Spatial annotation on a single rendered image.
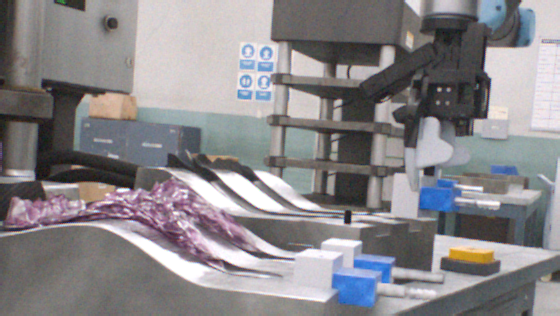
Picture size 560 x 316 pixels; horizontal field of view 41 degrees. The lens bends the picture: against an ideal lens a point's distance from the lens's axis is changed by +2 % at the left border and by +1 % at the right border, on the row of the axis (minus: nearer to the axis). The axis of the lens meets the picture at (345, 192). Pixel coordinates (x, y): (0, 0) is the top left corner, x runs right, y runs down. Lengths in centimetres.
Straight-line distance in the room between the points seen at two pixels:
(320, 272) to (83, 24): 115
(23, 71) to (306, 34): 382
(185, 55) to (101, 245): 792
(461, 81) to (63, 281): 49
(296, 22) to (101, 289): 458
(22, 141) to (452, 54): 84
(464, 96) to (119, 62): 105
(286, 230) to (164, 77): 774
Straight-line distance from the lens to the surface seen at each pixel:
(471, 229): 679
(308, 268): 68
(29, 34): 148
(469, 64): 92
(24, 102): 145
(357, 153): 632
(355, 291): 68
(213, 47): 844
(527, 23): 147
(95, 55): 175
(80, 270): 70
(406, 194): 93
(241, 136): 819
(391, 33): 500
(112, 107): 838
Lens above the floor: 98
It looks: 3 degrees down
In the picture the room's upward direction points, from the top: 5 degrees clockwise
